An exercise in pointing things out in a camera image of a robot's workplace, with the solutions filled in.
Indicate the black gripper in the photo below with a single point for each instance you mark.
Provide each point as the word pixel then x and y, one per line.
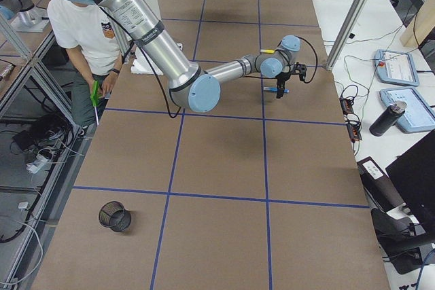
pixel 281 79

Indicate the blue highlighter pen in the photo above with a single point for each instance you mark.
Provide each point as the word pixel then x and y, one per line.
pixel 275 90

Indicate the yellow highlighter pen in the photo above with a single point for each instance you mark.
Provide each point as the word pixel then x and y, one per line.
pixel 265 51

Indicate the black water bottle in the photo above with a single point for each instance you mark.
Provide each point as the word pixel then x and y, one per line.
pixel 388 118

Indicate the blue teach pendant far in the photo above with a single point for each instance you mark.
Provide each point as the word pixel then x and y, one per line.
pixel 397 68

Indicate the blue teach pendant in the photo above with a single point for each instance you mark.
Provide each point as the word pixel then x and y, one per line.
pixel 418 116
pixel 397 68

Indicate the blue teach pendant near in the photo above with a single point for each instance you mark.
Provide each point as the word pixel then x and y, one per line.
pixel 418 116

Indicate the black monitor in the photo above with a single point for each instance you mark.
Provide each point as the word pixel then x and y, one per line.
pixel 412 174

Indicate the green grabber tool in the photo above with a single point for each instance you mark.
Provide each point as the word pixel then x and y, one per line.
pixel 94 97

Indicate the person in white shirt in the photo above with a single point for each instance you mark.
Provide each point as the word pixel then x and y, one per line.
pixel 86 34

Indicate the black mesh cup right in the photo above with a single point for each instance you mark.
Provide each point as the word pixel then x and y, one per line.
pixel 114 216

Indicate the aluminium frame post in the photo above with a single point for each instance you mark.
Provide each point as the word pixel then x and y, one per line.
pixel 343 35

